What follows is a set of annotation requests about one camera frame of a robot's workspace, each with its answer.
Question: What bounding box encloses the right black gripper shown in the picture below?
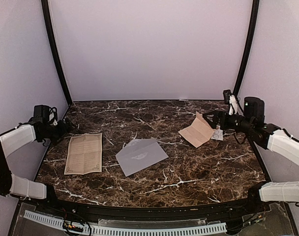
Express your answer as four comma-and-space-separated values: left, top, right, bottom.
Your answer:
203, 110, 254, 134

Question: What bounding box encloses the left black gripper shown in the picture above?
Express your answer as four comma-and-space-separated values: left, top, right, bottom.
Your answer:
42, 118, 76, 146

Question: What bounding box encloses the beige decorated letter paper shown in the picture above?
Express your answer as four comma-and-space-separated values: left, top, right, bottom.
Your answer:
64, 133, 102, 175

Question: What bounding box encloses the grey envelope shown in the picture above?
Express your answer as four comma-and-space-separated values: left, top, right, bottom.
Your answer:
116, 139, 169, 177

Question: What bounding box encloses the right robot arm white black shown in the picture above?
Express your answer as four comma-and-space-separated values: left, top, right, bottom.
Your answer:
202, 95, 299, 213

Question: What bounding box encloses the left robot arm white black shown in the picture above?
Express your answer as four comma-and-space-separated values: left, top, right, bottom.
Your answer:
0, 105, 75, 214

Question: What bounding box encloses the white sticker sheet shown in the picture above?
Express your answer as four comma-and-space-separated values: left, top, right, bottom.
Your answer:
211, 129, 223, 141

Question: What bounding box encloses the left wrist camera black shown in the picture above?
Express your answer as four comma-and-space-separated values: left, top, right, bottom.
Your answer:
33, 105, 51, 122

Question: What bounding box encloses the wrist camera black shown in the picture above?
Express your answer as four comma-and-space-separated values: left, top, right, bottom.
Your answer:
33, 105, 51, 122
223, 89, 233, 104

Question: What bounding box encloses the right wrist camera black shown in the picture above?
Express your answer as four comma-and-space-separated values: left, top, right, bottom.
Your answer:
223, 89, 233, 104

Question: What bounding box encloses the left black frame post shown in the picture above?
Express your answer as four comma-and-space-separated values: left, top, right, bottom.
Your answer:
41, 0, 73, 107

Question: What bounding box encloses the black frame post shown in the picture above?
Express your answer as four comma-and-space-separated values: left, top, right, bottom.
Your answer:
233, 0, 260, 99
41, 0, 73, 107

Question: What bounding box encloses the black front table rail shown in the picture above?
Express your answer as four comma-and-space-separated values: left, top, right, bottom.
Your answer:
49, 199, 251, 221

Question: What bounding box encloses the white slotted cable duct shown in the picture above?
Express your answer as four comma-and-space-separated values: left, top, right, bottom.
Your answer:
24, 210, 227, 236

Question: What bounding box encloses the right black frame post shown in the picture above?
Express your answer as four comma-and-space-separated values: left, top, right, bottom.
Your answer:
233, 0, 260, 99

